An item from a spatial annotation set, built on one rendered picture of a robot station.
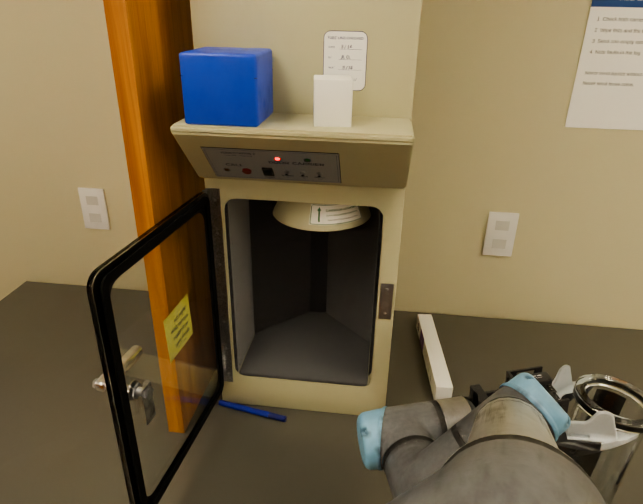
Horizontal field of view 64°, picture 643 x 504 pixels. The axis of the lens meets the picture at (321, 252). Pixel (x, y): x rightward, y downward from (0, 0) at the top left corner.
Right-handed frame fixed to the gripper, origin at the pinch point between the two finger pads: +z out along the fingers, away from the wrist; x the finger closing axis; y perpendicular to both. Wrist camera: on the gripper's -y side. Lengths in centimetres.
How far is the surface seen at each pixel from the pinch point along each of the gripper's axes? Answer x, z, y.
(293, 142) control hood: 17, -39, 39
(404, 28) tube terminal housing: 24, -22, 51
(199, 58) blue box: 20, -50, 50
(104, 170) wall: 84, -84, 20
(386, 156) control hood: 15.7, -27.2, 35.8
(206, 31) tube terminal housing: 31, -49, 52
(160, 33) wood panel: 34, -56, 52
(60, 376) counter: 43, -91, -12
